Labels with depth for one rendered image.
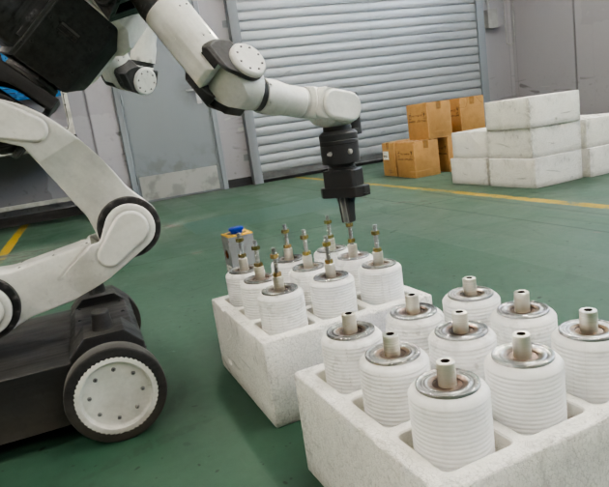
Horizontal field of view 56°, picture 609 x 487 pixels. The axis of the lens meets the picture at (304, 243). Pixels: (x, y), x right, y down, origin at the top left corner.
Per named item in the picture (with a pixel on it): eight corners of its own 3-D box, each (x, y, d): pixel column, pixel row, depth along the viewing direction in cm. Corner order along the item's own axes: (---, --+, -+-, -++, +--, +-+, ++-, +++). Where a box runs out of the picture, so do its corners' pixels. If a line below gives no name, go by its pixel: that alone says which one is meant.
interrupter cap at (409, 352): (384, 373, 74) (383, 368, 74) (355, 356, 81) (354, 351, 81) (432, 357, 77) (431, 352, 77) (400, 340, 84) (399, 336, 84)
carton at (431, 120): (452, 135, 488) (449, 99, 482) (429, 139, 480) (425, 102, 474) (431, 136, 515) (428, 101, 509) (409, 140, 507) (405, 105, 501)
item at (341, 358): (353, 461, 87) (337, 349, 84) (325, 434, 96) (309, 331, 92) (406, 439, 91) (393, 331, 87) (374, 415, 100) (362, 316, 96)
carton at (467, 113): (485, 129, 501) (482, 94, 495) (462, 133, 494) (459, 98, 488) (465, 130, 529) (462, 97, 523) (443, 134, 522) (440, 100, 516)
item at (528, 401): (532, 517, 71) (522, 380, 67) (478, 477, 79) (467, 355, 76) (588, 487, 74) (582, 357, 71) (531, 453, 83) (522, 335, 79)
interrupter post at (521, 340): (522, 363, 72) (521, 338, 71) (508, 358, 74) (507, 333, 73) (536, 358, 72) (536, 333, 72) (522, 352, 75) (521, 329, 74)
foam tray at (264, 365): (276, 429, 113) (262, 343, 110) (222, 364, 149) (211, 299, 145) (439, 371, 128) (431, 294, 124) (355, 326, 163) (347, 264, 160)
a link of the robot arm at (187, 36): (238, 84, 106) (160, -13, 105) (207, 125, 115) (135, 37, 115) (274, 69, 114) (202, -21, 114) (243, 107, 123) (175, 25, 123)
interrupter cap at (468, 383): (442, 409, 64) (441, 403, 64) (402, 385, 71) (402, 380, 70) (495, 387, 67) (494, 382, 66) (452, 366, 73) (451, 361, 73)
